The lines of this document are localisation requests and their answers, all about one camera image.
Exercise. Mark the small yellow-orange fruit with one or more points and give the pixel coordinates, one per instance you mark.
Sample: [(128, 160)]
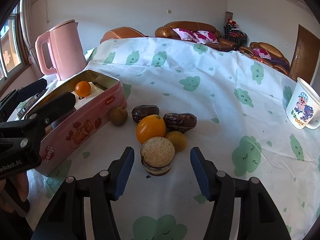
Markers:
[(178, 140)]

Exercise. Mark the dark brown date left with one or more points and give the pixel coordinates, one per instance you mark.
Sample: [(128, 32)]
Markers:
[(142, 111)]

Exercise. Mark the person's left hand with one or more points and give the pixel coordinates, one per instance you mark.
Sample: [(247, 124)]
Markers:
[(14, 193)]

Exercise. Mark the small orange mandarin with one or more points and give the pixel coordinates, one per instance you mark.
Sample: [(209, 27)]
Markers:
[(83, 89)]

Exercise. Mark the window with wooden frame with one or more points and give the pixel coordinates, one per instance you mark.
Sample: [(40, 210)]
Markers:
[(14, 57)]

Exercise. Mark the brown round longan fruit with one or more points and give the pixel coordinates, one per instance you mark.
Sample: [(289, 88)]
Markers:
[(118, 116)]

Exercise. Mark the pink metal tin box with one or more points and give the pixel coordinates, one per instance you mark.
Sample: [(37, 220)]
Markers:
[(60, 141)]

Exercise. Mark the white magenta pillow left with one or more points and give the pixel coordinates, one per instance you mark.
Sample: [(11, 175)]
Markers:
[(185, 35)]

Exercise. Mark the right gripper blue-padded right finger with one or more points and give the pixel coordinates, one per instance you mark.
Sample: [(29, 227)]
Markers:
[(259, 216)]

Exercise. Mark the printed paper sheet in tin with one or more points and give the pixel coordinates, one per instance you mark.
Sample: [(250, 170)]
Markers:
[(81, 101)]

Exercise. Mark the pink electric kettle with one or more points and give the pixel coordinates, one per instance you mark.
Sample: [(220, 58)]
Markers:
[(65, 50)]

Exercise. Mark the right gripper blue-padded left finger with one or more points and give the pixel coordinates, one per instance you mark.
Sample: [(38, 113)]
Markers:
[(64, 217)]

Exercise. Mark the pink armchair cushion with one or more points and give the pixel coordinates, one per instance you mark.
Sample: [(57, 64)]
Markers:
[(262, 53)]

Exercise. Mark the stacked dark chairs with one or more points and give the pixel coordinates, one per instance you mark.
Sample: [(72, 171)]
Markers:
[(234, 34)]

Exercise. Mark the brown leather long sofa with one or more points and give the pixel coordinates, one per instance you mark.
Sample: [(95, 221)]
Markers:
[(223, 44)]

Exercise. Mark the brown wooden door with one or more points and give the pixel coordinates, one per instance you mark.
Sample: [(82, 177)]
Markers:
[(305, 58)]

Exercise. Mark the white cartoon mug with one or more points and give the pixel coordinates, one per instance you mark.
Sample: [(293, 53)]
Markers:
[(303, 106)]

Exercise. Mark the dark brown date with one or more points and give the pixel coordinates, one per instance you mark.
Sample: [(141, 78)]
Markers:
[(180, 122), (142, 111)]

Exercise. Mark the large orange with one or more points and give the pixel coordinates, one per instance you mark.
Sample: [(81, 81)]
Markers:
[(149, 127)]

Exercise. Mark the white magenta pillow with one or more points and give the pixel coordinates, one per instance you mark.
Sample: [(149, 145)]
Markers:
[(185, 35), (205, 37)]

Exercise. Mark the white magenta pillow right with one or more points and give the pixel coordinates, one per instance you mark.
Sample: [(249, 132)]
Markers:
[(205, 37)]

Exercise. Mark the dark brown date right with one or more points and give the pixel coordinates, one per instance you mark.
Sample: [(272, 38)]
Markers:
[(180, 122)]

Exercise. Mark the brown leather armchair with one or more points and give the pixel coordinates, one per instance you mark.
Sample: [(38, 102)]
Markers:
[(278, 62)]

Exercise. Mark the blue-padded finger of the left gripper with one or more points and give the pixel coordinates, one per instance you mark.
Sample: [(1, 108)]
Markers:
[(49, 112), (30, 90)]

